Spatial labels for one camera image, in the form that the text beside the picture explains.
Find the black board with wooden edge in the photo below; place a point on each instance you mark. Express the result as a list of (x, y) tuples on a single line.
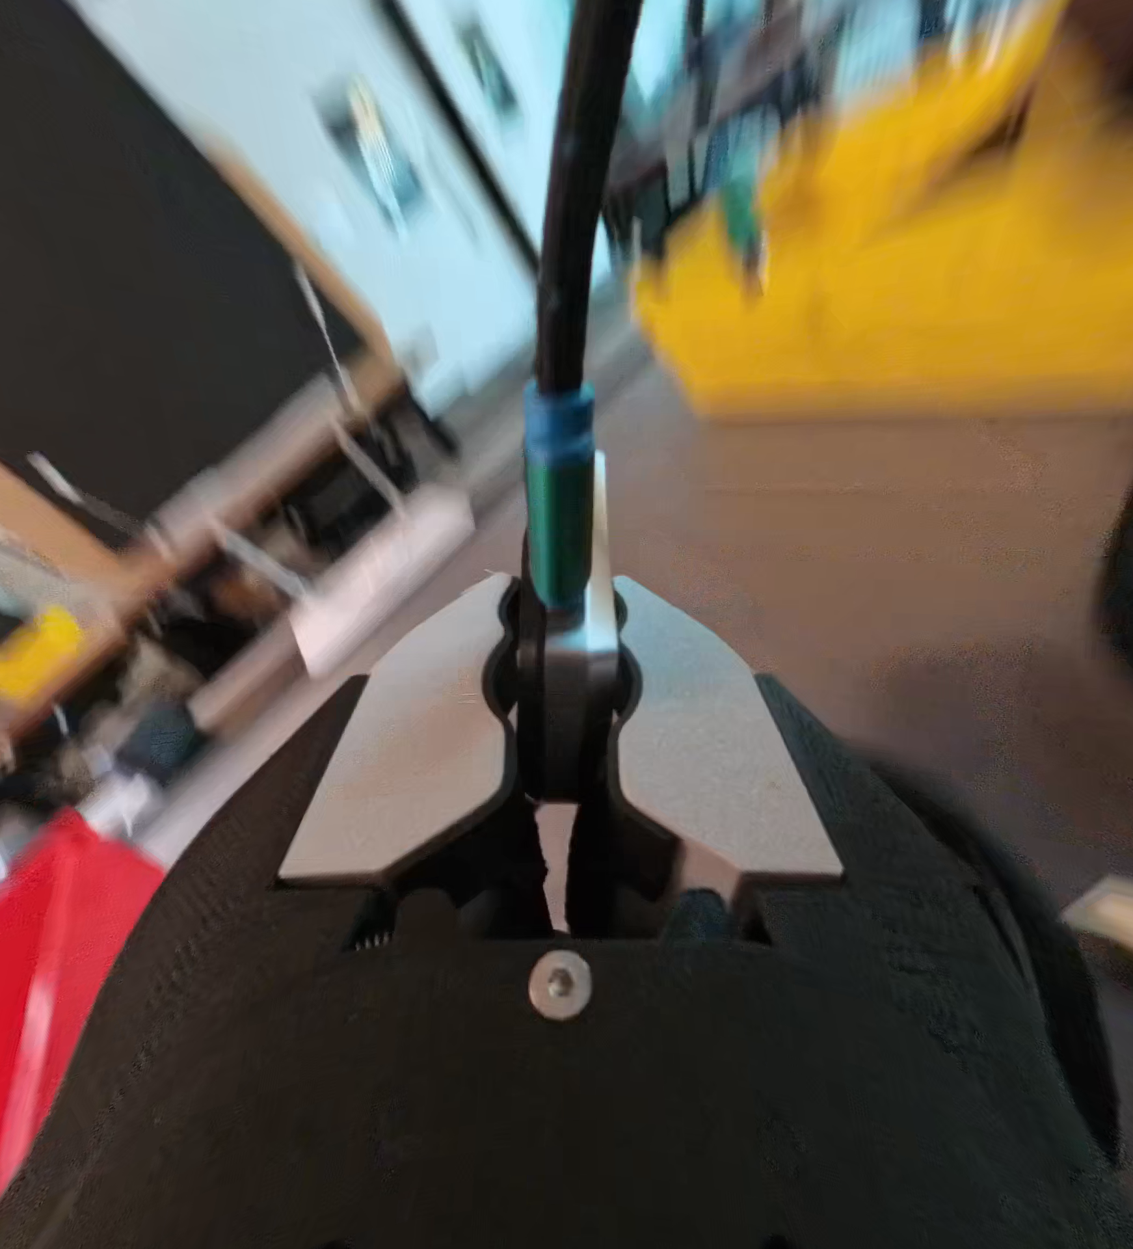
[(88, 245)]

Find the yellow plastic bin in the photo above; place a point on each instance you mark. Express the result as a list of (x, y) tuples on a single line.
[(917, 293)]

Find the red plastic bin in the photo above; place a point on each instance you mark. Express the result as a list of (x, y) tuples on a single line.
[(20, 1026)]

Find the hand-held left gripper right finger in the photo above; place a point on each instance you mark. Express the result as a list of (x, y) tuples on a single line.
[(722, 761)]

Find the black and silver square adapter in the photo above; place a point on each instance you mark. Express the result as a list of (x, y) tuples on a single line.
[(591, 636)]

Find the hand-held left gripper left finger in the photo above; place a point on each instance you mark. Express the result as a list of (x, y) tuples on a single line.
[(401, 761)]

